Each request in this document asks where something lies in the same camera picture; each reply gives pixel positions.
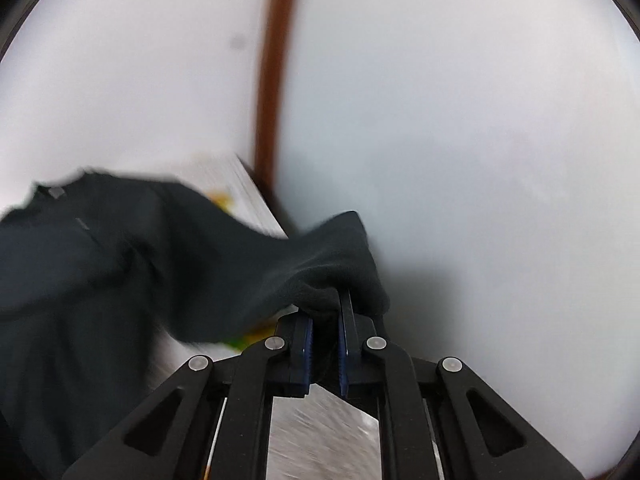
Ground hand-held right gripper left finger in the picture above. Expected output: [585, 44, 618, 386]
[62, 310, 316, 480]

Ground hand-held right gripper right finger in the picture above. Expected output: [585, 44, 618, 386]
[337, 287, 586, 480]

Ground black garment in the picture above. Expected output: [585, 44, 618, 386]
[0, 167, 391, 480]

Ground fruit print table cover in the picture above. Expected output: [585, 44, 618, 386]
[147, 154, 381, 480]

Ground brown wooden door frame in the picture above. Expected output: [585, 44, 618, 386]
[253, 0, 307, 198]

